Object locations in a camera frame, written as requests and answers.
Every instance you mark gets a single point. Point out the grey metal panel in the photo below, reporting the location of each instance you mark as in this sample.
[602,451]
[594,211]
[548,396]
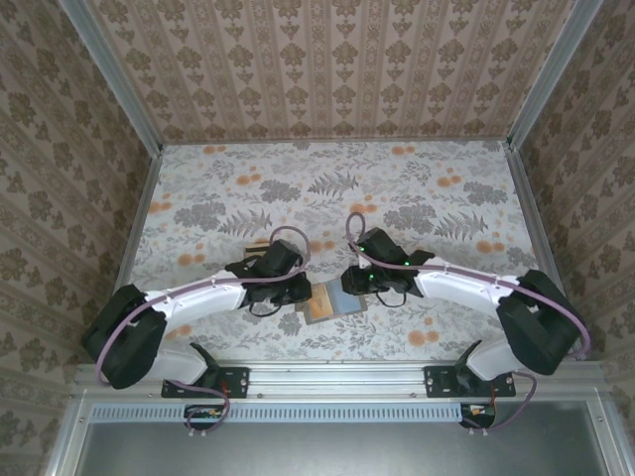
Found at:
[347,451]

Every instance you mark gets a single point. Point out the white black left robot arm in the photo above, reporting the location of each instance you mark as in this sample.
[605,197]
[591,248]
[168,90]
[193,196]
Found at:
[208,297]

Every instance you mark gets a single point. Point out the brown printed card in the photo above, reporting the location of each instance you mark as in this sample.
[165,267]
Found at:
[320,303]

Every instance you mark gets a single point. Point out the grey card holder clear sleeves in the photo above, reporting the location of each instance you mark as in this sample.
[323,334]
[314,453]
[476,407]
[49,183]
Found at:
[349,307]

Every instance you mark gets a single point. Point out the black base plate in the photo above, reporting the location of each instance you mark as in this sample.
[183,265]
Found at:
[436,382]
[238,382]

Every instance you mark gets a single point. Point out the aluminium front frame rail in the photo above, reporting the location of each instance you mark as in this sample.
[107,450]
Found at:
[337,379]

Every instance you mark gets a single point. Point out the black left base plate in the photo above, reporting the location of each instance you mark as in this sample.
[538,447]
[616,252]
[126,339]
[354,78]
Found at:
[238,382]

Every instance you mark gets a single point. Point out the aluminium side rail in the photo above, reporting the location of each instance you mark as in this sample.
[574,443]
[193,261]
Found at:
[137,223]
[536,223]

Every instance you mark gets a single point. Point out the aluminium corner post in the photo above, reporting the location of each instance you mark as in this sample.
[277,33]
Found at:
[118,79]
[550,74]

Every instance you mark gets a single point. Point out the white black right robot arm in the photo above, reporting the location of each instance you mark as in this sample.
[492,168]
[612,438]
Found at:
[461,287]

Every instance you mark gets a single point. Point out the small circuit board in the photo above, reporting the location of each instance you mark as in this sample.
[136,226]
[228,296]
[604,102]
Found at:
[478,410]
[203,411]

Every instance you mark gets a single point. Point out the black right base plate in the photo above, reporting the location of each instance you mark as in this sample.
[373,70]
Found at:
[436,382]

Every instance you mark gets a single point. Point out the tan card black stripe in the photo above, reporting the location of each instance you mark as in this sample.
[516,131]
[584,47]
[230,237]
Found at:
[257,249]

